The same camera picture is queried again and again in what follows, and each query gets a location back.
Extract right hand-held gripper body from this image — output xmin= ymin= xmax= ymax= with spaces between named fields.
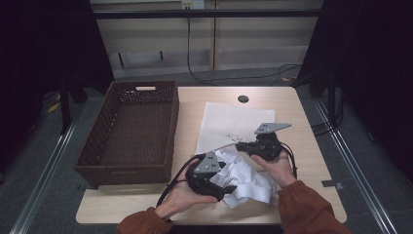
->
xmin=251 ymin=122 xmax=292 ymax=163

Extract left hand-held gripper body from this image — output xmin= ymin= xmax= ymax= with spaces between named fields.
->
xmin=185 ymin=150 xmax=225 ymax=200

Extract white shirt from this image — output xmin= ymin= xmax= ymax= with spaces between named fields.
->
xmin=208 ymin=145 xmax=278 ymax=210

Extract white mesh laundry bag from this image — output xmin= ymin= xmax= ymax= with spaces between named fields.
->
xmin=194 ymin=101 xmax=277 ymax=158

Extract brown woven basket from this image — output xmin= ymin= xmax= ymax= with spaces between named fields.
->
xmin=73 ymin=80 xmax=180 ymax=189

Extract person's left hand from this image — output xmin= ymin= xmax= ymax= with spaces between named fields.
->
xmin=155 ymin=158 xmax=219 ymax=220

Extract person's right hand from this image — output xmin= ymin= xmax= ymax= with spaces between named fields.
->
xmin=250 ymin=152 xmax=296 ymax=189

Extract grey tape piece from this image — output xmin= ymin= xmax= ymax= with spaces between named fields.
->
xmin=320 ymin=179 xmax=345 ymax=191

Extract black metal stand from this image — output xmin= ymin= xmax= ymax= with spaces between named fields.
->
xmin=325 ymin=71 xmax=337 ymax=131
xmin=57 ymin=74 xmax=73 ymax=135

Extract dark curtain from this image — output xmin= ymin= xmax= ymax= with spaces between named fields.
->
xmin=0 ymin=0 xmax=115 ymax=176
xmin=296 ymin=0 xmax=413 ymax=183

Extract black horizontal bar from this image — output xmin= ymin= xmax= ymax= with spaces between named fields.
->
xmin=92 ymin=9 xmax=325 ymax=19

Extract yellow floor tape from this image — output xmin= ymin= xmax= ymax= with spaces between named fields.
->
xmin=47 ymin=94 xmax=62 ymax=114

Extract right hand-held gripper cable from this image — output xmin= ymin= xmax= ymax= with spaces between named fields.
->
xmin=279 ymin=141 xmax=298 ymax=179

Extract hand-held gripper cable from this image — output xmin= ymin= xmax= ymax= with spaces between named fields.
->
xmin=156 ymin=153 xmax=207 ymax=209
xmin=279 ymin=141 xmax=298 ymax=179

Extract left hand-held gripper cable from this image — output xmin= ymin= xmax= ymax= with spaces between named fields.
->
xmin=156 ymin=153 xmax=207 ymax=209

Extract bundle of black cables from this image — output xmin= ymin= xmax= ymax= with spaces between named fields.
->
xmin=310 ymin=94 xmax=345 ymax=137

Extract metal floor rail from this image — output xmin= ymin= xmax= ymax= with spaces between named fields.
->
xmin=9 ymin=110 xmax=82 ymax=234
xmin=313 ymin=100 xmax=398 ymax=234

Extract long black floor cable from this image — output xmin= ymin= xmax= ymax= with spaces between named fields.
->
xmin=186 ymin=16 xmax=301 ymax=86

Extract white wall socket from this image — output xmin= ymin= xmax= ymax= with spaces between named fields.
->
xmin=180 ymin=0 xmax=206 ymax=10

